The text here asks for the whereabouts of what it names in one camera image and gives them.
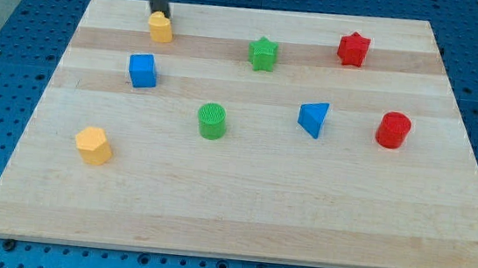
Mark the blue cube block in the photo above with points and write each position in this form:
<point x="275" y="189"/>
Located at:
<point x="142" y="71"/>

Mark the green star block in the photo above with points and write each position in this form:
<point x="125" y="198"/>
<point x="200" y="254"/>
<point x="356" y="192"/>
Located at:
<point x="263" y="54"/>

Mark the green cylinder block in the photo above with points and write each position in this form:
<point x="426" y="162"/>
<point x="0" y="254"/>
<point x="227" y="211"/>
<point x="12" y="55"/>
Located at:
<point x="211" y="120"/>

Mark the yellow hexagon block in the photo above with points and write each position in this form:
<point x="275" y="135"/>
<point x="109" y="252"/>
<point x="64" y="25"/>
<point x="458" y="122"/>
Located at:
<point x="93" y="146"/>

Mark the blue triangle block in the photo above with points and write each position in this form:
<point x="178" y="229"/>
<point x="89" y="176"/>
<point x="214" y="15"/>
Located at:
<point x="312" y="116"/>

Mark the red star block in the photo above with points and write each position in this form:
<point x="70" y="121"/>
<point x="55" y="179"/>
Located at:
<point x="353" y="49"/>

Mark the light wooden board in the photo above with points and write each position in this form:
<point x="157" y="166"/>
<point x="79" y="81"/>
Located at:
<point x="266" y="191"/>

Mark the red cylinder block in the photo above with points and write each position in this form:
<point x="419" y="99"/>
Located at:
<point x="393" y="130"/>

